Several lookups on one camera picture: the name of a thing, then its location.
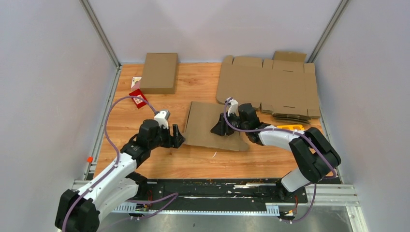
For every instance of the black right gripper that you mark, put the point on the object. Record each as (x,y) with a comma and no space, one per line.
(222,128)

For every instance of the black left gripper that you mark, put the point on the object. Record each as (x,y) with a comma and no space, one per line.
(175,141)

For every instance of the brown cardboard box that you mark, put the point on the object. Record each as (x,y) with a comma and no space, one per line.
(202,117)
(159,73)

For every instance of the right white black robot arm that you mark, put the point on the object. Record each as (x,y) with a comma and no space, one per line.
(314,155)

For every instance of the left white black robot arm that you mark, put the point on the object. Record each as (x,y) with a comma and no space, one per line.
(84,209)

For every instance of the closed brown cardboard box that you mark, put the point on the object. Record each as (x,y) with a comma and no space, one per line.
(159,73)

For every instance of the red plastic window block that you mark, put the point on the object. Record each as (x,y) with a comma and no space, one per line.
(138,98)

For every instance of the playing card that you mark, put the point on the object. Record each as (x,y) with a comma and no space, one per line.
(136,82)

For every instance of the yellow plastic triangle block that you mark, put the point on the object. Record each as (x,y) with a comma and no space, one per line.
(291,127)

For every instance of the stack of flat cardboard sheets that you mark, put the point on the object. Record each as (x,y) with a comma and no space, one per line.
(284,86)

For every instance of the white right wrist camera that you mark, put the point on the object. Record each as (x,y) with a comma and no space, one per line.
(232,106)

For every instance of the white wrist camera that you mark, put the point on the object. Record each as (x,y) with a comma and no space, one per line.
(162,118)
(232,106)

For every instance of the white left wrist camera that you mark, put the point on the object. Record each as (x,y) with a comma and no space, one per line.
(162,118)

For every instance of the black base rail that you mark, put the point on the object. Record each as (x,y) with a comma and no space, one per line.
(222,195)

